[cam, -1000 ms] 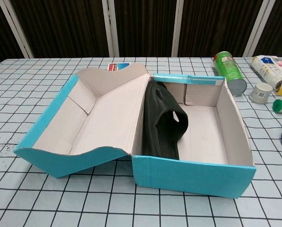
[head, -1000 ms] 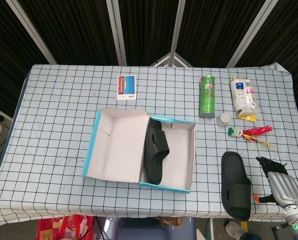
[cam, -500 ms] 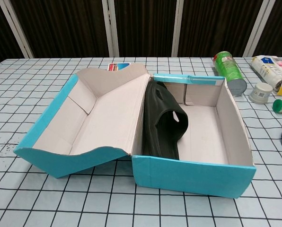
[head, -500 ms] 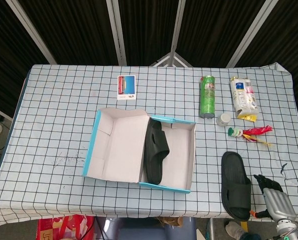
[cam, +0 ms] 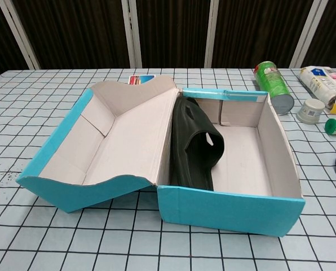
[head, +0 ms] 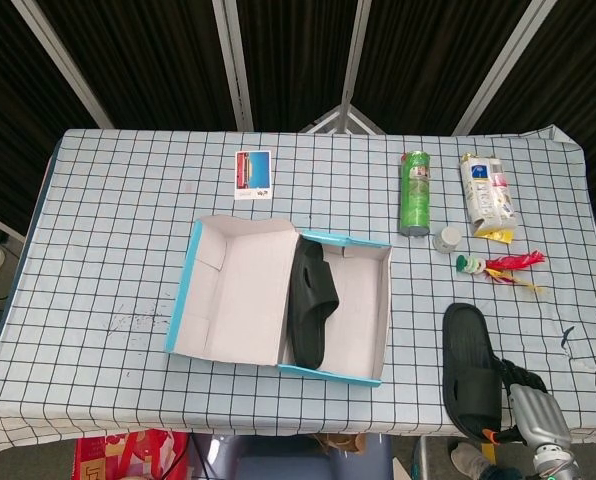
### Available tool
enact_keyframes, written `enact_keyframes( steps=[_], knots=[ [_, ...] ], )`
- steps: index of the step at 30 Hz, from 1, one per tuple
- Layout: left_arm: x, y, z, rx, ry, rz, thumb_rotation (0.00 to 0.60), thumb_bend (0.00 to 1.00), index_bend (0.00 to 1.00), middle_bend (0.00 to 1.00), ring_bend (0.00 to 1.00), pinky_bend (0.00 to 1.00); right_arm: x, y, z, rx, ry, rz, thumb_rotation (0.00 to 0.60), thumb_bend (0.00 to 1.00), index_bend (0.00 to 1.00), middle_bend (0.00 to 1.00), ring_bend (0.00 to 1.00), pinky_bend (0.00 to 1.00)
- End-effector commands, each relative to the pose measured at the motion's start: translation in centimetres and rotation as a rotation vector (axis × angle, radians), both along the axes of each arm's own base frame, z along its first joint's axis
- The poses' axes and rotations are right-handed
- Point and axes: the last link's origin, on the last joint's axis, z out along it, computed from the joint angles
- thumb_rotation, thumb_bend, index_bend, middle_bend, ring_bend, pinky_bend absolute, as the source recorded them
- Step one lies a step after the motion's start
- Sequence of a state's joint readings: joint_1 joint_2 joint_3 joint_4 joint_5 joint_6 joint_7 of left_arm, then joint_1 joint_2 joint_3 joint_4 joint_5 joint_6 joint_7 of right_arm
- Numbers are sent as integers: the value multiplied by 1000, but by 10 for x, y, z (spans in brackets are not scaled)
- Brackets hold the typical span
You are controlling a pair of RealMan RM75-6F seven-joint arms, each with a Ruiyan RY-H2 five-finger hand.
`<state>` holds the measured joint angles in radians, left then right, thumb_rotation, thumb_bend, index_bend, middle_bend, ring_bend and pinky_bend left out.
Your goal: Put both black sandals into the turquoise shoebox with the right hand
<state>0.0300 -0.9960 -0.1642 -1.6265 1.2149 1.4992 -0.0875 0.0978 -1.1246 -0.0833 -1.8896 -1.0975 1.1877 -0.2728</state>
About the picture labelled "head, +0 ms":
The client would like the red and blue postcard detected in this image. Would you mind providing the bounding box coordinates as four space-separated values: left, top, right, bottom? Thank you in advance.
234 150 272 201

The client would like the dark blue chair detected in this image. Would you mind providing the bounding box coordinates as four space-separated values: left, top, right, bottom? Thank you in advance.
190 434 394 480

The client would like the green cylindrical snack can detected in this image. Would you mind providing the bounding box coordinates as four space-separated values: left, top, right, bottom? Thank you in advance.
398 149 432 238

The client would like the green capped small bottle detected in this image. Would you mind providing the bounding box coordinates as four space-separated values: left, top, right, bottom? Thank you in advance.
453 251 548 296

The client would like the black folding screen panel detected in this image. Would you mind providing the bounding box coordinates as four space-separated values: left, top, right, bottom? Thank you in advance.
462 0 596 226
0 0 104 236
222 0 367 134
350 0 539 135
27 0 249 132

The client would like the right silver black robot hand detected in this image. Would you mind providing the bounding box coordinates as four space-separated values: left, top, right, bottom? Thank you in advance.
482 357 574 451

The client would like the light blue cardboard shoe box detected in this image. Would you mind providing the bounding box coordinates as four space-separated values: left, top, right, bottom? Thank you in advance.
164 214 394 389

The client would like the crumpled white paper package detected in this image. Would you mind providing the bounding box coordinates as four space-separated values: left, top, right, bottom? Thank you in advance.
458 154 520 245

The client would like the black rubber slipper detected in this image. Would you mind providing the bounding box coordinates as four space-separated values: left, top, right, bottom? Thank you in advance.
283 237 341 370
441 302 504 444

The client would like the white metal screen foot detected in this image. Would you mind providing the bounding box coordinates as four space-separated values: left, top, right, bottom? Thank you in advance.
297 92 387 135

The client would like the red patterned bag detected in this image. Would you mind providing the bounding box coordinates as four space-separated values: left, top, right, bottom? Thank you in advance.
74 429 192 480

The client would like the small white plastic cup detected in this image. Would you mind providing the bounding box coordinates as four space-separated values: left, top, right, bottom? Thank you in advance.
433 226 462 253

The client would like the white black checkered tablecloth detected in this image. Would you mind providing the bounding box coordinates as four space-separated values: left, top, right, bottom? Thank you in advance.
0 127 596 459

